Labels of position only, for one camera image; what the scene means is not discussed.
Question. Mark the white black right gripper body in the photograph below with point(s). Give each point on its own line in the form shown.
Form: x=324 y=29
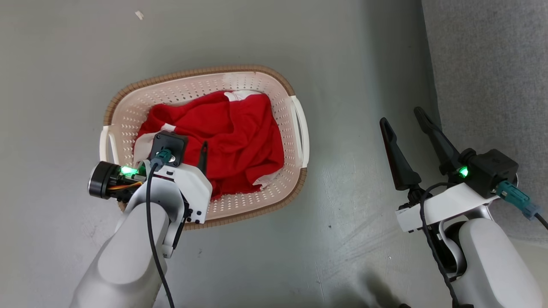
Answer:
x=449 y=203

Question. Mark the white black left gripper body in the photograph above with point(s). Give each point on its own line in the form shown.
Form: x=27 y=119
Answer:
x=192 y=188

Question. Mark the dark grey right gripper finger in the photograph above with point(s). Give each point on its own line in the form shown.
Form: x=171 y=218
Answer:
x=439 y=139
x=398 y=162

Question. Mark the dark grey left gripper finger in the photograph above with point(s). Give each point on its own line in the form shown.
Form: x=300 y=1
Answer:
x=203 y=158

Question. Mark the red garment with white trim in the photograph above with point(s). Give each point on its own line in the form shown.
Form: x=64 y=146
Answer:
x=239 y=137

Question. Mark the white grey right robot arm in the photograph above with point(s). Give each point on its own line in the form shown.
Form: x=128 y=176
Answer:
x=492 y=265

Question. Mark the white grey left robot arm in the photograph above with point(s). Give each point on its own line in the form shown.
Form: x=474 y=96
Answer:
x=124 y=256

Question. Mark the cream perforated laundry basket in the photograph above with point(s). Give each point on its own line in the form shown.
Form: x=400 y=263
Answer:
x=257 y=83

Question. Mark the small white floor scrap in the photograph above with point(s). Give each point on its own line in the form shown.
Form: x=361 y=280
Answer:
x=139 y=15

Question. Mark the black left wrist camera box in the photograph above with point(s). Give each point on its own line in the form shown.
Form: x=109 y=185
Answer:
x=169 y=143

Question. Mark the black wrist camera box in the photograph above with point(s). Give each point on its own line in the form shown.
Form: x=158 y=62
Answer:
x=169 y=143
x=492 y=169

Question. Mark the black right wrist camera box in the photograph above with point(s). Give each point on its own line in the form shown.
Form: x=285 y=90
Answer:
x=492 y=169

